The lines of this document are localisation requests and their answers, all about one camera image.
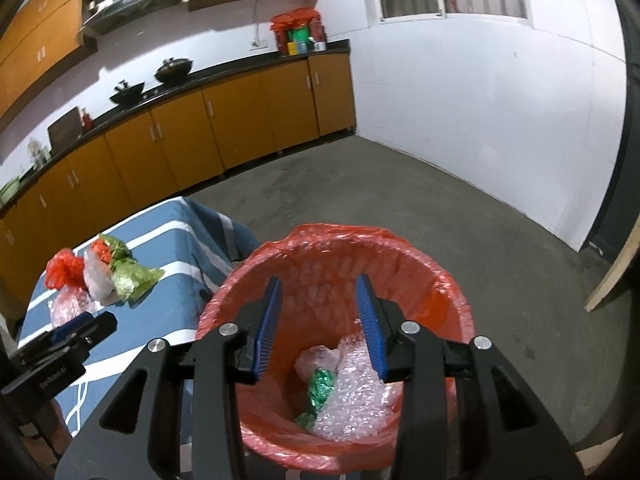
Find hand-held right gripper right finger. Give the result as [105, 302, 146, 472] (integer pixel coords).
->
[354, 274, 583, 480]

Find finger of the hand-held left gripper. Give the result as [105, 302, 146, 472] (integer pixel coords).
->
[20, 312, 96, 348]
[60, 311, 118, 350]

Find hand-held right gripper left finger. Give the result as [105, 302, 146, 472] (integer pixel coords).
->
[55, 276, 284, 480]

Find small bubble wrap sheet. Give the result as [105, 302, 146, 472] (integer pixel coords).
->
[49, 287, 93, 328]

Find clear plastic bag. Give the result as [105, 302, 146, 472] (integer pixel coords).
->
[82, 250, 123, 303]

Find white plastic bag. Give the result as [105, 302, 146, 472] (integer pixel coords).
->
[294, 345, 343, 381]

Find red plastic bag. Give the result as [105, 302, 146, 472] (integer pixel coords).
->
[45, 247, 86, 291]

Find red plastic mesh basket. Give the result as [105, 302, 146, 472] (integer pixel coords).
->
[195, 222, 476, 476]

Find green plastic wrapper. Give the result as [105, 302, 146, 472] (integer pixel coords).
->
[111, 257, 166, 303]

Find large bubble wrap sheet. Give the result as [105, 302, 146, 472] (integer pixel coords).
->
[305, 332, 403, 443]

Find green foil wrapper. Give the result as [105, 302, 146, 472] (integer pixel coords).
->
[295, 367, 338, 431]

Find red and green wrapper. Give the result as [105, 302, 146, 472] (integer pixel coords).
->
[90, 234, 128, 263]

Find red waste basket with liner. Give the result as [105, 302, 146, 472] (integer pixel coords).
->
[195, 222, 476, 476]

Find blue striped tablecloth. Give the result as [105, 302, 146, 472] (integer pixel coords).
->
[17, 196, 261, 441]

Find clear bag with bottles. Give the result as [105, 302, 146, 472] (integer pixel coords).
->
[27, 137, 51, 166]

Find brown cutting board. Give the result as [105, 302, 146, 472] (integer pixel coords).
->
[47, 107, 83, 148]

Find wooden lower kitchen cabinets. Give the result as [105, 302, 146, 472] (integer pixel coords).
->
[0, 52, 357, 306]

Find black wok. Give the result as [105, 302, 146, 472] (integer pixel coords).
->
[109, 80, 146, 106]

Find black kitchen countertop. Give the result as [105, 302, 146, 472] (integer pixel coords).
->
[0, 39, 350, 218]

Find black pot with lid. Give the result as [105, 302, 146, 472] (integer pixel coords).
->
[153, 57, 195, 83]

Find dark door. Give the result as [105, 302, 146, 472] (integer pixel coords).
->
[582, 0, 640, 266]

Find red bag over containers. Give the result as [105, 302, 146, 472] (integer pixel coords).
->
[270, 7, 321, 31]

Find steel range hood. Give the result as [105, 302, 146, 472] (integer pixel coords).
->
[80, 0, 188, 41]

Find cream wooden table frame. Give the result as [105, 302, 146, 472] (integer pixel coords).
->
[585, 242, 640, 313]

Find white socket cable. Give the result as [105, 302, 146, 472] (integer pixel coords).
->
[252, 0, 273, 41]

